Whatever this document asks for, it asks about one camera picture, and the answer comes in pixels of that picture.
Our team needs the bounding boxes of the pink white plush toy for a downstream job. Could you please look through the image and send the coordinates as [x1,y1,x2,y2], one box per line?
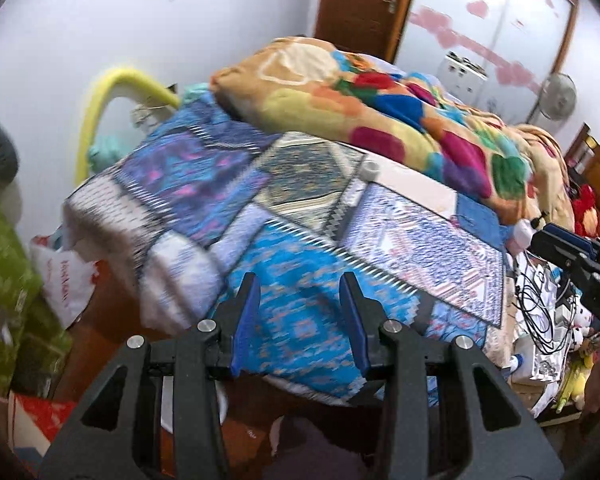
[509,216,537,257]

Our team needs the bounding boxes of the blue patchwork bed cover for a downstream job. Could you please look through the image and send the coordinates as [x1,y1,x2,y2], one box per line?
[61,82,512,409]

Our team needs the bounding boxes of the white plastic bag red print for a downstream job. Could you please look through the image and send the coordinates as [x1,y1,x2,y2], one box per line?
[27,231,102,332]

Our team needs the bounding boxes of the yellow foam tube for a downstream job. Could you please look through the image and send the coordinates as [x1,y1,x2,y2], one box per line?
[72,64,182,187]

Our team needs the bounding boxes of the green patterned cloth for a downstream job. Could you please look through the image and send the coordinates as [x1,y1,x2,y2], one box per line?
[0,194,74,397]

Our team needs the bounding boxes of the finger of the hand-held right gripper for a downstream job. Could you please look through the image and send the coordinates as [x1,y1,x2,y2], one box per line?
[529,229,599,302]
[541,222,600,267]

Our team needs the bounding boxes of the purple cloth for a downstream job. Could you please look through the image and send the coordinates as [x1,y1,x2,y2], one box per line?
[269,414,377,480]

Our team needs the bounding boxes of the grey standing fan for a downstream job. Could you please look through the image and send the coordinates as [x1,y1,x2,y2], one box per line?
[526,71,579,137]

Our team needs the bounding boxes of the white drawer cabinet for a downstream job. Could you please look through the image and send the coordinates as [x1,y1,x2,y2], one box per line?
[436,51,489,109]

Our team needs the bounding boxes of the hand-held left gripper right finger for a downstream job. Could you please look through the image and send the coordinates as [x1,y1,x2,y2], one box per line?
[339,271,563,480]

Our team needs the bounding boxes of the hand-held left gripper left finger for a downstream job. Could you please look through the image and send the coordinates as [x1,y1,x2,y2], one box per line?
[37,271,262,480]

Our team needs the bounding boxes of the brown wooden door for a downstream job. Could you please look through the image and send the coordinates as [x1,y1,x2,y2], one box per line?
[312,0,422,64]

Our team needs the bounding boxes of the colourful fleece blanket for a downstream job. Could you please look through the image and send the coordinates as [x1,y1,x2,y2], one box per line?
[209,35,577,234]

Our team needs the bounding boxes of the white wardrobe with pink stickers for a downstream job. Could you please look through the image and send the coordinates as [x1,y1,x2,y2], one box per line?
[390,0,582,137]

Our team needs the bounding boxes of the blue cloth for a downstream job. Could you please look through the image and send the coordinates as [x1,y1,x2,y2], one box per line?
[454,194,507,242]

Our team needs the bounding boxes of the red plush toy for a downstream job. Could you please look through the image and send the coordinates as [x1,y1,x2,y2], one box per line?
[571,184,600,239]

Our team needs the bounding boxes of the white flat board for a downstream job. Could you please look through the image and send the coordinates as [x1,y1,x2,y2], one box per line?
[359,156,459,222]

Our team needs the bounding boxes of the black cables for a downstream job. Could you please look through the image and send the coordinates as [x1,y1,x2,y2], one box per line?
[516,254,582,357]

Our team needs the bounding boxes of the red printed cardboard box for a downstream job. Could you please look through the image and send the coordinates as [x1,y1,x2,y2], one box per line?
[6,391,82,462]

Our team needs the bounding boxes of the yellow plush toy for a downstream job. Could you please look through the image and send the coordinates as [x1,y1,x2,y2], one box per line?
[551,351,594,414]

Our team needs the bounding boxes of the teal cloth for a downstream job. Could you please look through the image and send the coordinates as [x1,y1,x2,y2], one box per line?
[86,131,134,174]

